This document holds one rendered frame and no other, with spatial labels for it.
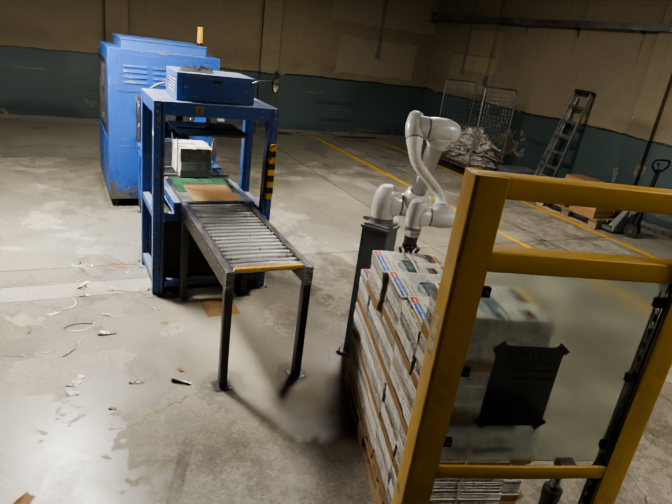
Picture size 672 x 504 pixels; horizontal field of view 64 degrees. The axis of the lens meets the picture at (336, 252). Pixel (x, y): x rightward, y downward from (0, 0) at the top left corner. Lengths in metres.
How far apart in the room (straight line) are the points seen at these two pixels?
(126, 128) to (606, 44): 7.69
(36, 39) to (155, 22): 2.09
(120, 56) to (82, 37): 5.15
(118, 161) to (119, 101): 0.66
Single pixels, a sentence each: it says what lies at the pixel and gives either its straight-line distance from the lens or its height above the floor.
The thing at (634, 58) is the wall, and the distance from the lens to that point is 10.21.
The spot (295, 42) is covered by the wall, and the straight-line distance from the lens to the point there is 12.47.
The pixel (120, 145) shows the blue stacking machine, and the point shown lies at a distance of 6.60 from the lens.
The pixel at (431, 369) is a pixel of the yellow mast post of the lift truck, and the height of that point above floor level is 1.29.
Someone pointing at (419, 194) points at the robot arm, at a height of 1.26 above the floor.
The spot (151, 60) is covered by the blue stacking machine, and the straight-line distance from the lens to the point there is 6.51.
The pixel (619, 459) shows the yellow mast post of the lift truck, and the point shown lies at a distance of 2.08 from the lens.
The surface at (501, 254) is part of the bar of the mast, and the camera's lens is 1.48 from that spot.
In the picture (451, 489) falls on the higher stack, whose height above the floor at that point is 0.51.
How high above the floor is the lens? 2.11
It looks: 21 degrees down
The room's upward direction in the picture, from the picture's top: 8 degrees clockwise
